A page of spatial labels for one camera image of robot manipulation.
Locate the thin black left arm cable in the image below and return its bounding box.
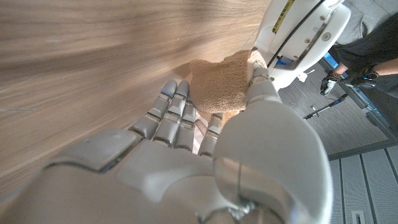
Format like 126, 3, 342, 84
266, 0, 326, 68

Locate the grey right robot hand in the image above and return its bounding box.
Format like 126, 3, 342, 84
0, 62, 334, 224

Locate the seated person with white shoe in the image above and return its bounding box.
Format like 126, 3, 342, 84
320, 0, 398, 97

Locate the black rod with blue grip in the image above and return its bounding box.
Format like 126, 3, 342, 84
303, 93, 349, 121

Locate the tan adhesive wrap roll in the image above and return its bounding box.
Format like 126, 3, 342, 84
188, 49, 269, 127

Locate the white platform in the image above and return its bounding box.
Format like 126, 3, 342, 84
328, 144, 398, 224

